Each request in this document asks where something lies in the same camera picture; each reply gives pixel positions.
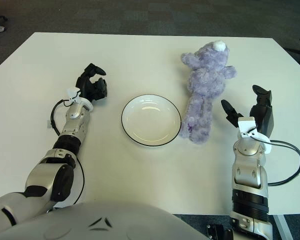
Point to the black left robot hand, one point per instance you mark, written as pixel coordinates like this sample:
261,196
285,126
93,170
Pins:
86,86

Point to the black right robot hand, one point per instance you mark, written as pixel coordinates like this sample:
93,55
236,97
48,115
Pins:
265,115

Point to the purple plush bunny doll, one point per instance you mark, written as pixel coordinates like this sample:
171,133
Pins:
206,82

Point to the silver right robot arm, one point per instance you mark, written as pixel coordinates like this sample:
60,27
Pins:
247,172

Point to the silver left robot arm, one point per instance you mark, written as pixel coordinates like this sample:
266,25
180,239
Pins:
41,176

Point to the white plate with black rim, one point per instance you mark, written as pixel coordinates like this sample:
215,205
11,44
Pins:
151,121

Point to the white table leg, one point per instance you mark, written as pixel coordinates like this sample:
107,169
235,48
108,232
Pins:
281,227

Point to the silver grey robot torso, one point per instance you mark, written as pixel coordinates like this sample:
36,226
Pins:
102,225

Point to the black waist bracket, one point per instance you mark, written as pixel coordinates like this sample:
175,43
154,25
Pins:
218,232

